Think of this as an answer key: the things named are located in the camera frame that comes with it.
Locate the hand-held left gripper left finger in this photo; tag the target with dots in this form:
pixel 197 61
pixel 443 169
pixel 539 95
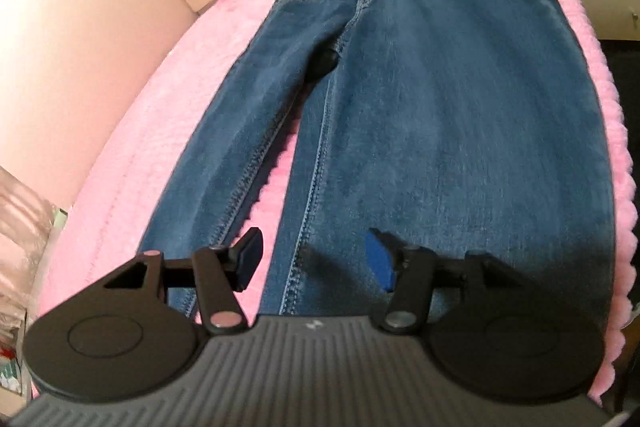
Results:
pixel 250 252

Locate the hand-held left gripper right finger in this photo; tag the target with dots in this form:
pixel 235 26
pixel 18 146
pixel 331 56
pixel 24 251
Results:
pixel 377 262

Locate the blue jeans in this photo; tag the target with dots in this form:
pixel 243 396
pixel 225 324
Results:
pixel 425 107

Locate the pink fluffy blanket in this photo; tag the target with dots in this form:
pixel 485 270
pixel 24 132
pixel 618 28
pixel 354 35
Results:
pixel 150 132

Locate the clear plastic bag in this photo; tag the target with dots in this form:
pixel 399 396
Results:
pixel 25 232

